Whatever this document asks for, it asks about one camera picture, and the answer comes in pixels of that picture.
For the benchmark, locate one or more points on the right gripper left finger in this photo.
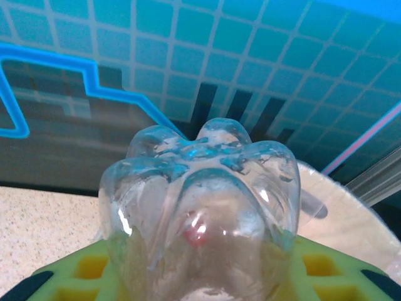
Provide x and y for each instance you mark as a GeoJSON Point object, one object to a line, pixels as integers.
{"type": "Point", "coordinates": [72, 276]}

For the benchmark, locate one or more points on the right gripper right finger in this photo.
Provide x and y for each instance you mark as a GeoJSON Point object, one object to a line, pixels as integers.
{"type": "Point", "coordinates": [338, 276]}

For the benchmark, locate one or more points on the clear cola bottle red cap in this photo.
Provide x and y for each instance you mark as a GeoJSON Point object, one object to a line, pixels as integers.
{"type": "Point", "coordinates": [200, 194]}

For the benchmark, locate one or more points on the cream plastic bin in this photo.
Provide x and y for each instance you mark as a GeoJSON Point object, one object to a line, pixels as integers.
{"type": "Point", "coordinates": [344, 219]}

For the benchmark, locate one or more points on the right aluminium frame post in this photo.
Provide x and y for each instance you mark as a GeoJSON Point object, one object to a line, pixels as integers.
{"type": "Point", "coordinates": [376, 182]}

